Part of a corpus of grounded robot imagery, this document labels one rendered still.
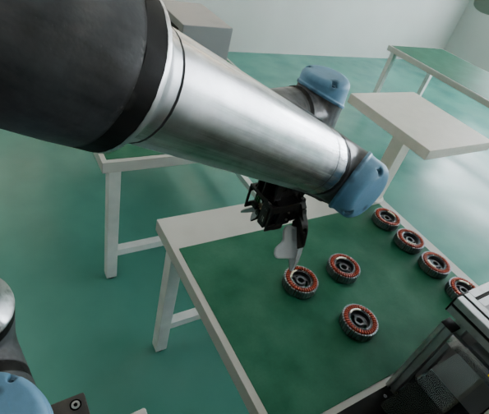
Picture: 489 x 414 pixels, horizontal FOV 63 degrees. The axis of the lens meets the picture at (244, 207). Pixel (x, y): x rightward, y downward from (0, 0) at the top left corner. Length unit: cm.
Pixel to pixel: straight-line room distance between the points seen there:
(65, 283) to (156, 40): 200
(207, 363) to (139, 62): 180
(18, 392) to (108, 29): 37
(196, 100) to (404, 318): 124
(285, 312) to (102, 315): 106
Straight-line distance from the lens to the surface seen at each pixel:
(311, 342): 120
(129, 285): 215
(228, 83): 27
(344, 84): 60
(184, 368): 192
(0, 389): 48
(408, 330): 139
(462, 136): 153
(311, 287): 128
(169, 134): 24
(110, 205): 182
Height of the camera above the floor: 168
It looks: 38 degrees down
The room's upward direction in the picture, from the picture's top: 17 degrees clockwise
